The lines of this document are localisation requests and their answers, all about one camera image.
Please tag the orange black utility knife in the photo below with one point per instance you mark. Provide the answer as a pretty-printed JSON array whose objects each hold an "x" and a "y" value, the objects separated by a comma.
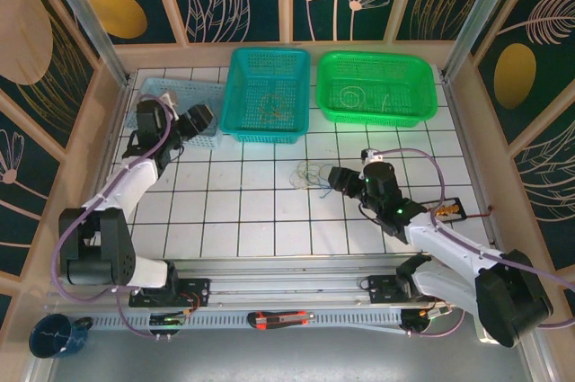
[{"x": 280, "y": 320}]

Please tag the teal plastic basket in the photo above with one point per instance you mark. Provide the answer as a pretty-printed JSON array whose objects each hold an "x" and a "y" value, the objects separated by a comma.
[{"x": 251, "y": 85}]

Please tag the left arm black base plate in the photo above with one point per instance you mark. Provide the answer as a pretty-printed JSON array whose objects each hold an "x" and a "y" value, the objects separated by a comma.
[{"x": 200, "y": 290}]

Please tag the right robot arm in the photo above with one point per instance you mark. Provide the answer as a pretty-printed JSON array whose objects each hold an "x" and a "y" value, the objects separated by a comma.
[{"x": 449, "y": 242}]

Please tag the aluminium mounting rail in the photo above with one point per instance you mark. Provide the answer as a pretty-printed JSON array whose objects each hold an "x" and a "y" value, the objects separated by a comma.
[{"x": 292, "y": 287}]

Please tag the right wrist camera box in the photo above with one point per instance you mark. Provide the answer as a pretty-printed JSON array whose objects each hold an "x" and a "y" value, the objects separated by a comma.
[{"x": 373, "y": 156}]

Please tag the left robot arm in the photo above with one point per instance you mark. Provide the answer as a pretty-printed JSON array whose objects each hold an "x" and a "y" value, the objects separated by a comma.
[{"x": 130, "y": 184}]

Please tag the small circuit board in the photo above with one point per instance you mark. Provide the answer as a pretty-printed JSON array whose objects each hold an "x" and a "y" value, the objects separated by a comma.
[
  {"x": 168, "y": 320},
  {"x": 433, "y": 313}
]

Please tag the black tray with orange parts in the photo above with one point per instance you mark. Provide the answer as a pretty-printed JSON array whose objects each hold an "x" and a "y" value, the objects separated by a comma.
[{"x": 449, "y": 210}]

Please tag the dark blue mug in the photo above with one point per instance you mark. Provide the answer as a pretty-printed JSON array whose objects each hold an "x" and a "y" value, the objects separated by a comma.
[{"x": 51, "y": 337}]

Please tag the green plastic basket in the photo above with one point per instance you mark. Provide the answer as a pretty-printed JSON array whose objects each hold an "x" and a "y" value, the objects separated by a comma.
[{"x": 404, "y": 85}]

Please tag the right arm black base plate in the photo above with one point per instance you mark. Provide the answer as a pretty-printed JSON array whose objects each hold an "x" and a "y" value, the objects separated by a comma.
[{"x": 379, "y": 290}]

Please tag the light blue plastic basket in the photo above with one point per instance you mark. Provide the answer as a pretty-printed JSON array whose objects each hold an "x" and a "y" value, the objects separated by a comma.
[{"x": 197, "y": 94}]

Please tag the aluminium frame post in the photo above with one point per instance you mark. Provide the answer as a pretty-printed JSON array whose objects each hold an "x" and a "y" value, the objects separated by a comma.
[
  {"x": 85, "y": 18},
  {"x": 477, "y": 18}
]

